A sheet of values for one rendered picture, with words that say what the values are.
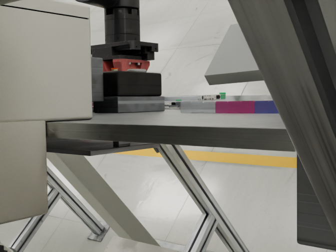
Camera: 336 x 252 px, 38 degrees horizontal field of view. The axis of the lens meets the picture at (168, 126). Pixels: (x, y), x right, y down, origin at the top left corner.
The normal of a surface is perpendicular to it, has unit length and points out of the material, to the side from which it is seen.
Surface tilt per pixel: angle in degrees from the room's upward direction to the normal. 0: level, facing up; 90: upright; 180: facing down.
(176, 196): 0
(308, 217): 46
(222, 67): 0
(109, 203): 90
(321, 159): 90
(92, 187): 90
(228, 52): 0
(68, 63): 90
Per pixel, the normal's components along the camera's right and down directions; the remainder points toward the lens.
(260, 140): -0.63, 0.05
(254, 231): -0.45, -0.68
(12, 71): 0.77, 0.02
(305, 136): -0.44, 0.73
